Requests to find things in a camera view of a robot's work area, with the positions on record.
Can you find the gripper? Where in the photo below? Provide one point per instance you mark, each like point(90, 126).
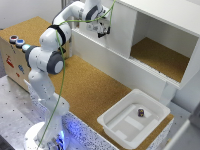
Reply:
point(95, 25)

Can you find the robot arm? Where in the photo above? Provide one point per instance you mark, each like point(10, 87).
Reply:
point(41, 63)

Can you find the white sliding door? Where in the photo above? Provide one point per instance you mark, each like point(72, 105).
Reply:
point(121, 30)

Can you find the white cabinet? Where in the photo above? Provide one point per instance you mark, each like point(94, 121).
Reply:
point(166, 20)

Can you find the green button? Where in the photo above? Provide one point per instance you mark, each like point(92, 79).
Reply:
point(25, 47)

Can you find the blue button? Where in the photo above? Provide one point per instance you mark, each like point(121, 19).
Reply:
point(20, 42)

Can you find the red button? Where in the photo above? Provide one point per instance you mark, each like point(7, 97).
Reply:
point(13, 38)

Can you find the purple block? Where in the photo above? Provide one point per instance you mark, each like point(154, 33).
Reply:
point(141, 112)

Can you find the white plastic box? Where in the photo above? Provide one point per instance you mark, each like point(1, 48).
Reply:
point(133, 125)

